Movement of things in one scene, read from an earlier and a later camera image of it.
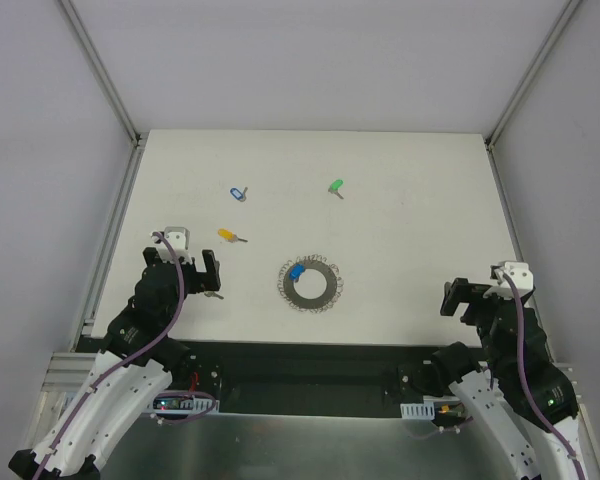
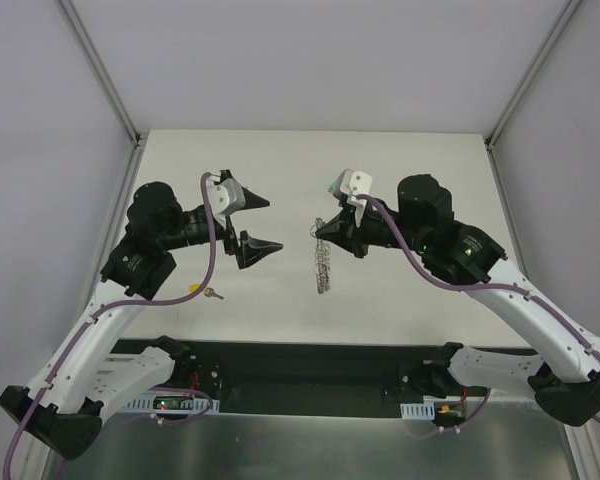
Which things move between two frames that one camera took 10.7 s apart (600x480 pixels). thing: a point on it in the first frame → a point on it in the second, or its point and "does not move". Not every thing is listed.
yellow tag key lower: [213, 294] does not move
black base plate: [304, 375] does not move
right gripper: [478, 298] → [362, 232]
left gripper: [181, 266] → [230, 228]
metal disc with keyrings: [333, 291] → [322, 259]
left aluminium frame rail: [89, 314] does not move
